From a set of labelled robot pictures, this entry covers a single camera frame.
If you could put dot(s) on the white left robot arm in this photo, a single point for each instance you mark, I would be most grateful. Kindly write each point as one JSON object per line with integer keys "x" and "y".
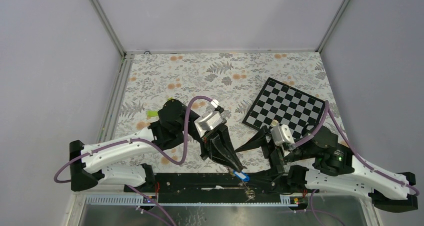
{"x": 94, "y": 164}

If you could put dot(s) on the white chess piece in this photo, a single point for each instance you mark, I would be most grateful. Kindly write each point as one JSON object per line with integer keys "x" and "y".
{"x": 274, "y": 123}

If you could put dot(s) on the black front rail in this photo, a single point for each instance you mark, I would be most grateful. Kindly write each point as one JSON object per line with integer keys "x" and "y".
{"x": 172, "y": 182}

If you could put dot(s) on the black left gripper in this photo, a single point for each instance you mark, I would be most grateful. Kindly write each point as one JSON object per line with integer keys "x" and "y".
{"x": 221, "y": 146}

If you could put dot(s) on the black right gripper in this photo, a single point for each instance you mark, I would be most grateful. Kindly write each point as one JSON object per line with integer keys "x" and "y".
{"x": 267, "y": 175}

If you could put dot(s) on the blue key tag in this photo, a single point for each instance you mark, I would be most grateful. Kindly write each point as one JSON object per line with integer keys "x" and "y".
{"x": 242, "y": 176}

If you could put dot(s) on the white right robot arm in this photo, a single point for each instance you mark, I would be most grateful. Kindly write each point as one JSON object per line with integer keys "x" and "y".
{"x": 322, "y": 164}

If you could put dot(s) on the black white chessboard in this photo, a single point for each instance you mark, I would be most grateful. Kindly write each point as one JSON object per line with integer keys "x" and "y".
{"x": 288, "y": 105}

